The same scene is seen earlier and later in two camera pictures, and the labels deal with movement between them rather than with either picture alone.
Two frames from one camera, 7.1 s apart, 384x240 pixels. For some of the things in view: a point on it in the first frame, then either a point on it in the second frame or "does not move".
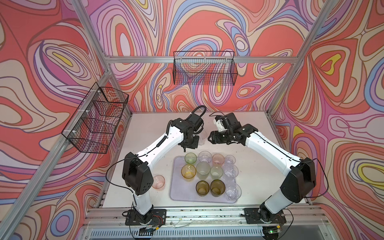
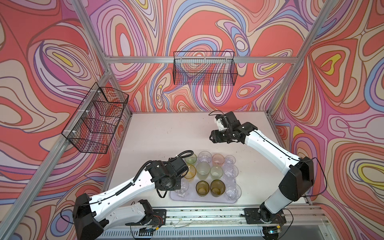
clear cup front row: [205, 156] does not move
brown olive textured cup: [217, 188] does not move
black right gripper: [215, 138] does not move
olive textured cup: [202, 187] does not move
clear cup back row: [203, 135] → [184, 187]
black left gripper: [194, 146] → [177, 187]
